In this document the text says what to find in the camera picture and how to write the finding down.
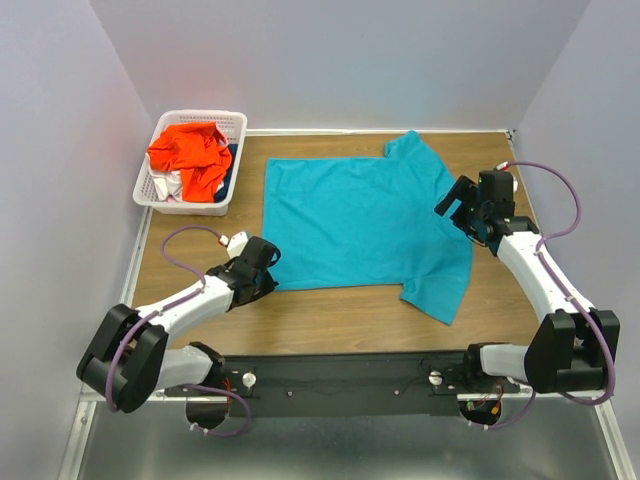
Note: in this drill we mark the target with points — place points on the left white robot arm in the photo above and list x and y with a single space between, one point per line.
129 357

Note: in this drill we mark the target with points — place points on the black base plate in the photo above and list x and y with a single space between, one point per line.
365 384

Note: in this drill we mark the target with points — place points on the dark blue t shirt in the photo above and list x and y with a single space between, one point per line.
222 191

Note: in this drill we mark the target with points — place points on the orange t shirt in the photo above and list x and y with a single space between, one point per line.
198 152

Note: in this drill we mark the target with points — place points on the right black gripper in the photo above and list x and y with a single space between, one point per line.
460 201

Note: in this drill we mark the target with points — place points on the white t shirt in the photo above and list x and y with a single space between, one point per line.
167 184

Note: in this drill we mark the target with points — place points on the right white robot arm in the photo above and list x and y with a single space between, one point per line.
573 351

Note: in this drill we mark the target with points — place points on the teal t shirt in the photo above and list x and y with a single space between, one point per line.
366 221

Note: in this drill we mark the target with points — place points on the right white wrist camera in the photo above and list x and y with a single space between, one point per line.
510 172

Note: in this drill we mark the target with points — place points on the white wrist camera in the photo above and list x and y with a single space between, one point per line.
510 172
235 244

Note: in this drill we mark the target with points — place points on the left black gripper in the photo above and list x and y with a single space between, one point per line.
265 282

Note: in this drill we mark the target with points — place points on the aluminium rail frame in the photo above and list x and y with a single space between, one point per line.
557 439

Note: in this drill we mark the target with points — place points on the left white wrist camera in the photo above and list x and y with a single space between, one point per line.
235 244

